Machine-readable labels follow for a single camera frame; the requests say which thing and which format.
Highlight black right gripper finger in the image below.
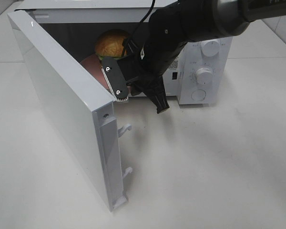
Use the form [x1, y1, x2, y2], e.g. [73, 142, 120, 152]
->
[145, 80, 169, 114]

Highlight grey padded right gripper finger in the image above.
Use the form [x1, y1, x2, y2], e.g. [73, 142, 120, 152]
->
[101, 57, 129, 103]

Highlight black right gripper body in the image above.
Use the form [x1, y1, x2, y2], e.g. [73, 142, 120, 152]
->
[117, 38, 162, 93]

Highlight pink plate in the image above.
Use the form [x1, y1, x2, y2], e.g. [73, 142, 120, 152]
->
[80, 54, 109, 91]

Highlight burger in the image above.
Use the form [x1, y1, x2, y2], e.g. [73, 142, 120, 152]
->
[94, 29, 130, 60]

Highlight round door release button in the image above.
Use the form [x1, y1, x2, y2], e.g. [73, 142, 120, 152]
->
[191, 89, 206, 102]

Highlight white microwave door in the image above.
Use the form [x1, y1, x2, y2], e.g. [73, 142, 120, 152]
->
[8, 10, 132, 210]

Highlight white dial knob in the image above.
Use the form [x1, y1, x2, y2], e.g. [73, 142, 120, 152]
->
[195, 67, 213, 85]
[201, 39, 220, 57]

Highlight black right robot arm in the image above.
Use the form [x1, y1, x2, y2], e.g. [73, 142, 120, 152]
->
[102, 0, 286, 113]

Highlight white microwave oven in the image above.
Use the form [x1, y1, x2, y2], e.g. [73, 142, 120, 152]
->
[8, 0, 232, 104]

